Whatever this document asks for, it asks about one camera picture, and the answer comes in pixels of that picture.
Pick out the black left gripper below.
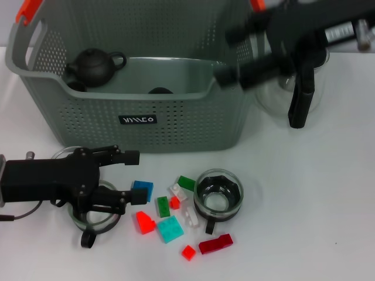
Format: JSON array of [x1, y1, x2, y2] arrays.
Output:
[[2, 144, 149, 216]]

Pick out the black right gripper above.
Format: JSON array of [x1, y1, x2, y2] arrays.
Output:
[[214, 0, 375, 91]]

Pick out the glass jar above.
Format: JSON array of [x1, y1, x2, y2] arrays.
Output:
[[69, 180, 120, 249]]

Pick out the grey perforated storage bin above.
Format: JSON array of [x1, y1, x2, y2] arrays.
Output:
[[5, 0, 272, 155]]

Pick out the blue toy brick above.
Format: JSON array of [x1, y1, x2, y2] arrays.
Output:
[[131, 180, 155, 203]]

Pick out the narrow green toy brick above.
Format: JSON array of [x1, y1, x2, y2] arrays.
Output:
[[157, 196, 172, 218]]

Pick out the orange-red sloped toy brick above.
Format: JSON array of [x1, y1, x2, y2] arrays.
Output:
[[134, 210, 156, 236]]

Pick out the wide green toy brick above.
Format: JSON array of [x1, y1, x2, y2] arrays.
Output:
[[177, 174, 196, 193]]

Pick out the teal toy brick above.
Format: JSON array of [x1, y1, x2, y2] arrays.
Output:
[[156, 215, 185, 244]]

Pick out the translucent white toy brick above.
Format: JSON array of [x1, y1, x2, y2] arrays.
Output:
[[182, 206, 200, 228]]

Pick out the small orange-red square brick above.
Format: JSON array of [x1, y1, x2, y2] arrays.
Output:
[[180, 245, 196, 261]]

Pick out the dark red long brick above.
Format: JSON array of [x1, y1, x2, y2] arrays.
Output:
[[198, 233, 234, 255]]

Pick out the black clay teapot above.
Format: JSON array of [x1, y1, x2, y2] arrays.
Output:
[[64, 48, 128, 88]]

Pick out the glass pitcher black handle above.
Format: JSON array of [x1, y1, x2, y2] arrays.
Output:
[[256, 49, 330, 129]]

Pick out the orange bin carry handle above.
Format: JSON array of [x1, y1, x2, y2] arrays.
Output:
[[16, 0, 266, 26]]

